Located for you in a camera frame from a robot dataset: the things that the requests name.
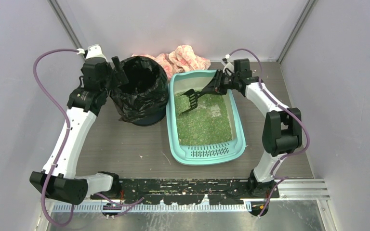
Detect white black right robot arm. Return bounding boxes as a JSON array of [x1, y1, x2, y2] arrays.
[[197, 58, 303, 194]]

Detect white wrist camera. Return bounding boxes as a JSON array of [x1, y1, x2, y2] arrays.
[[84, 44, 107, 61], [221, 54, 235, 76]]

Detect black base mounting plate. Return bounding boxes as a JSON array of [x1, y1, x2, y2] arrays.
[[102, 178, 279, 205]]

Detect bin with black bag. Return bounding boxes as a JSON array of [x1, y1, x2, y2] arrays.
[[110, 56, 169, 127]]

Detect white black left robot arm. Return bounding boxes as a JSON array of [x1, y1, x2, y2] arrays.
[[29, 56, 128, 205]]

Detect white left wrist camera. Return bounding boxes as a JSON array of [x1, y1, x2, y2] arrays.
[[84, 44, 107, 61]]

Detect green litter pellets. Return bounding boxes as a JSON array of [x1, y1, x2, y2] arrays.
[[174, 92, 232, 146]]

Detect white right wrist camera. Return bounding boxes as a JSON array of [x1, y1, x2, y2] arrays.
[[221, 54, 235, 76]]

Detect black litter scoop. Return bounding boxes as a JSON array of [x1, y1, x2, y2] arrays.
[[180, 89, 204, 115]]

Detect pink patterned cloth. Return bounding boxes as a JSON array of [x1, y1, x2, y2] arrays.
[[132, 45, 211, 81]]

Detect teal litter box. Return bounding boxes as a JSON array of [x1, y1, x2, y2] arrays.
[[166, 70, 246, 166]]

